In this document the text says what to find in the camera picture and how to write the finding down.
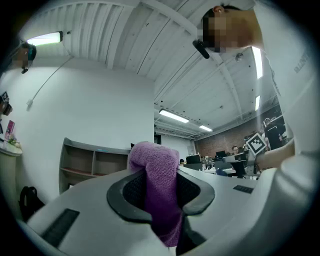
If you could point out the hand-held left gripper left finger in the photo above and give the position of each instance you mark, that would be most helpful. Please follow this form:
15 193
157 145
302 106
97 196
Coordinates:
87 212

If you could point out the wooden shelf unit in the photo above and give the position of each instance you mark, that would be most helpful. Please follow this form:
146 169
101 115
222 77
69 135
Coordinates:
80 160

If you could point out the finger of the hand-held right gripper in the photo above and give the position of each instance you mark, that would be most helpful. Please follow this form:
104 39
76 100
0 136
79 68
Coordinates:
233 158

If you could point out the pink flower bouquet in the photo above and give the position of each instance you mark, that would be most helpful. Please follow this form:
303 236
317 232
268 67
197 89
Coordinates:
13 142

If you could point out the person's head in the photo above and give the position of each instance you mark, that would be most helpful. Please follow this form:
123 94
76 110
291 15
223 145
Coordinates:
240 27

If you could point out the ceiling strip light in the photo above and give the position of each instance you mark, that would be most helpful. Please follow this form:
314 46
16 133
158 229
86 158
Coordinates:
45 38
257 62
173 116
205 128
257 102

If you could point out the person's right forearm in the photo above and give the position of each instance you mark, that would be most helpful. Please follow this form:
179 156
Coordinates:
277 155

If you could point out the black backpack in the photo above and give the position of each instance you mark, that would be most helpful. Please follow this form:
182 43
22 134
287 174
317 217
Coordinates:
31 202

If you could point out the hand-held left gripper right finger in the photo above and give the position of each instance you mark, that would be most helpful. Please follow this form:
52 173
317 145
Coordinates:
225 200

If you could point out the black head camera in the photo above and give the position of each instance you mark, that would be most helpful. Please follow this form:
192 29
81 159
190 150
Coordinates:
202 48

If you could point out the purple wiping cloth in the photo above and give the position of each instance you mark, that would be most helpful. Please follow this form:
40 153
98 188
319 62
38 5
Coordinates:
160 175

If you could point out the pink card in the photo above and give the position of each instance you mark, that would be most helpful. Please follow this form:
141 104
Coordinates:
10 128

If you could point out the person's white t-shirt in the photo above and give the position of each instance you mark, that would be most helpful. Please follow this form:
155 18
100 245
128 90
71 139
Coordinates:
287 75

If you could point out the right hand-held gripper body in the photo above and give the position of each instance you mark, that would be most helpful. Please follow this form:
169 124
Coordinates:
256 145

